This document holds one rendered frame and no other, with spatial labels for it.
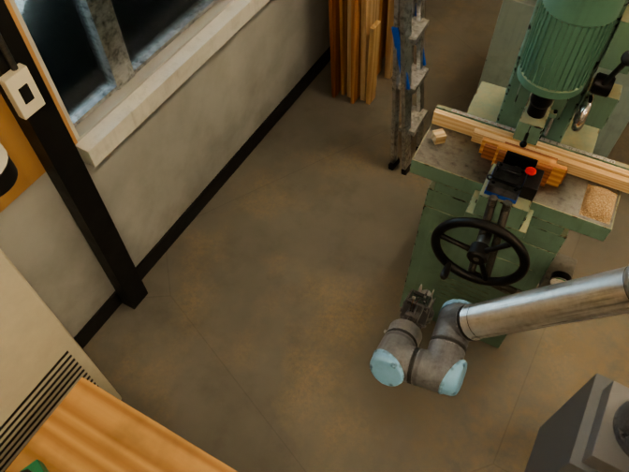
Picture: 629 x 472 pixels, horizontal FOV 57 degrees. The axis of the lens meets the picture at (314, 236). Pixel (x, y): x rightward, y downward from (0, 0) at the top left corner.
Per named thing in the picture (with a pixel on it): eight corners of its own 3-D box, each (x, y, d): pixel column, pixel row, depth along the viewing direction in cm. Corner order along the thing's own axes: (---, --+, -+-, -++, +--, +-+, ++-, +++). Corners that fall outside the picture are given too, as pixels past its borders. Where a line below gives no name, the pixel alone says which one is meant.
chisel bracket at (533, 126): (510, 142, 170) (519, 121, 163) (522, 112, 177) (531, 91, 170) (535, 150, 168) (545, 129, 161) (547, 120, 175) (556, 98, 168)
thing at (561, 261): (536, 291, 192) (544, 279, 185) (546, 263, 198) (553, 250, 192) (562, 301, 190) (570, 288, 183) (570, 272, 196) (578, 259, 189)
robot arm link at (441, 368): (470, 346, 137) (419, 331, 142) (458, 390, 131) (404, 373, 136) (470, 363, 144) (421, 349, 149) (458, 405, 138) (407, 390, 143)
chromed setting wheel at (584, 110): (565, 138, 174) (581, 107, 164) (575, 112, 181) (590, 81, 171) (576, 141, 174) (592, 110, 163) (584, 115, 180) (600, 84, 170)
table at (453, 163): (397, 193, 178) (399, 180, 173) (431, 129, 193) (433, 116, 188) (597, 267, 162) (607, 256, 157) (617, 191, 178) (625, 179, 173)
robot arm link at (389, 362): (403, 394, 140) (365, 382, 143) (419, 361, 149) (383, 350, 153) (405, 365, 135) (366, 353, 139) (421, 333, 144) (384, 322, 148)
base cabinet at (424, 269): (397, 306, 250) (421, 205, 191) (442, 211, 279) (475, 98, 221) (499, 349, 238) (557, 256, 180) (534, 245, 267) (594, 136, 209)
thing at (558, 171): (490, 165, 176) (497, 147, 170) (492, 161, 177) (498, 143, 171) (557, 187, 171) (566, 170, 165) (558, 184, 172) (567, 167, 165)
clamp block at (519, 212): (470, 213, 169) (477, 194, 162) (484, 182, 176) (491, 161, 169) (520, 231, 166) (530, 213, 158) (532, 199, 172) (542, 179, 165)
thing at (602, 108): (572, 121, 178) (587, 90, 169) (577, 107, 182) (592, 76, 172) (603, 130, 176) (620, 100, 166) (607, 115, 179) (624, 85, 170)
